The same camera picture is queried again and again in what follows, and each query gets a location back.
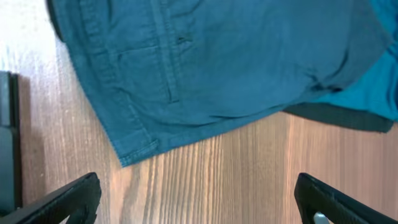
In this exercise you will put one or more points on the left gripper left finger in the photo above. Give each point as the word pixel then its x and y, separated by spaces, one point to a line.
pixel 76 202

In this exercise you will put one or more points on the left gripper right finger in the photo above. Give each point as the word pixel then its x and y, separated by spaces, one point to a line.
pixel 320 203

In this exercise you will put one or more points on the dark blue shorts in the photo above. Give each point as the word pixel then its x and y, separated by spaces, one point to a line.
pixel 161 74

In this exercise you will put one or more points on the black garment under shirt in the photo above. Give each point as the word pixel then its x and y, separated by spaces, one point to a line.
pixel 342 117

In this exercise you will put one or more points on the bright blue shirt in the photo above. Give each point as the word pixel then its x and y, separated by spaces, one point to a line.
pixel 376 91

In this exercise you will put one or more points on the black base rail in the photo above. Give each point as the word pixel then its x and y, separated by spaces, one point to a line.
pixel 11 176

